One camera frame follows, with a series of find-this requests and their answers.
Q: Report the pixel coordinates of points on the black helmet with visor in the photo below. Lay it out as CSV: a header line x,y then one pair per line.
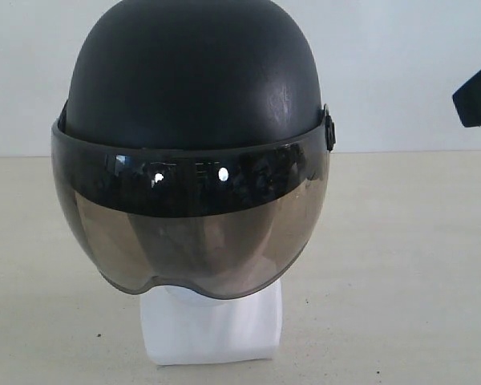
x,y
193,147

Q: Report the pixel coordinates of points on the white mannequin head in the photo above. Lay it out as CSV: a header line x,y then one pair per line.
x,y
181,327

